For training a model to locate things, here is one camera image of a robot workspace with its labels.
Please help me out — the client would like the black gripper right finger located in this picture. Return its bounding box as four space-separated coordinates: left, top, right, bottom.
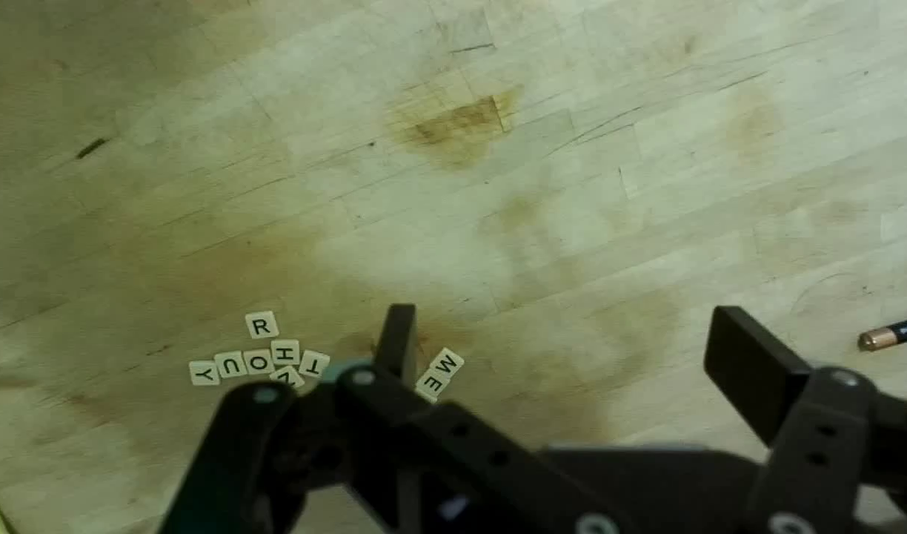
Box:
704 307 907 534

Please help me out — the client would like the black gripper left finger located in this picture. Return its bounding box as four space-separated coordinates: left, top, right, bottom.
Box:
161 302 613 534

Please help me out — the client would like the partly covered letter tile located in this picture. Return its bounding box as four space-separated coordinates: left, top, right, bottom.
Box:
272 365 309 396

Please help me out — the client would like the letter tile T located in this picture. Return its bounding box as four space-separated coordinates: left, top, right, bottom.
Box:
296 348 335 386

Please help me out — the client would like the letter tile H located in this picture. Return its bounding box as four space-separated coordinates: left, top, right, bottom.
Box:
269 337 306 368

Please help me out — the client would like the letter tile Y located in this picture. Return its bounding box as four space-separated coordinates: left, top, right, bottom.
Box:
188 357 222 393

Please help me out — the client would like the letter tile R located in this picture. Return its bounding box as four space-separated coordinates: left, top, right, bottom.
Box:
244 308 281 341

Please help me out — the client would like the letter tile E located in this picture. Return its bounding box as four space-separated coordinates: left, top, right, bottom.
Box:
413 368 453 408

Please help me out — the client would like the dark pencil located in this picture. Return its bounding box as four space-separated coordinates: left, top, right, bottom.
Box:
856 311 907 357

